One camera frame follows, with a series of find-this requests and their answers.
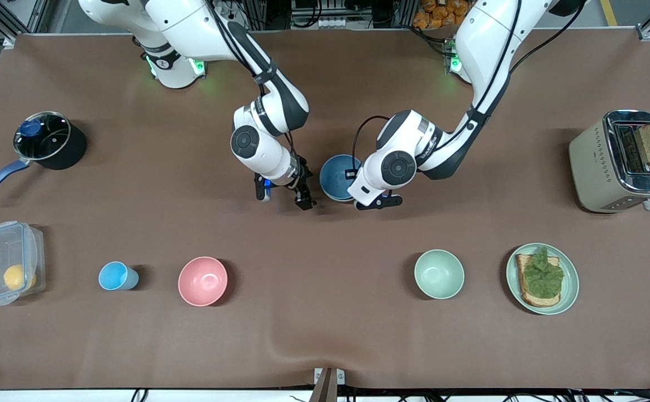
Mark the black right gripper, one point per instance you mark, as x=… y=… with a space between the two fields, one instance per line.
x=300 y=175

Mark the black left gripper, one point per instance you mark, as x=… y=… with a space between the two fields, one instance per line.
x=348 y=177

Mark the blue bowl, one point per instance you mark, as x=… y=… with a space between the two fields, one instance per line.
x=333 y=176

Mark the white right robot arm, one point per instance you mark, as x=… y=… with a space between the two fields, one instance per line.
x=191 y=28

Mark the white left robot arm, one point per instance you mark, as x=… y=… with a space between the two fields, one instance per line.
x=487 y=44

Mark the pink bowl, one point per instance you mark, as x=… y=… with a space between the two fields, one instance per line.
x=202 y=281

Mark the brown table mat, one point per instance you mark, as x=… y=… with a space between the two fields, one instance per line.
x=325 y=307

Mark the small white power strip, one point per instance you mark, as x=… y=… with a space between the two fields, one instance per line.
x=333 y=23

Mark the orange snack bag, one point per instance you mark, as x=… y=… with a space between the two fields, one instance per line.
x=442 y=14

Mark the bread slice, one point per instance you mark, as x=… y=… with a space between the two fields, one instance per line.
x=523 y=279

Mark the light blue cup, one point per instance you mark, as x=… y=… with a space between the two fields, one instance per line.
x=114 y=276

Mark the green lettuce leaf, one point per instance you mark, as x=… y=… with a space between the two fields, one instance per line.
x=543 y=276

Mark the cream and chrome toaster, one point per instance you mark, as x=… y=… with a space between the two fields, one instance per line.
x=593 y=167

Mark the pale green plate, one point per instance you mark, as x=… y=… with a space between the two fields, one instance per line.
x=569 y=290

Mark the glass lid with blue knob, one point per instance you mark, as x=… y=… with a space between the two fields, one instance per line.
x=51 y=142

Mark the yellow lemon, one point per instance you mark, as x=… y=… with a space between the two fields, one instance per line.
x=15 y=277

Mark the metal table clamp bracket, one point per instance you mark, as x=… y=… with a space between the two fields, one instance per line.
x=319 y=375

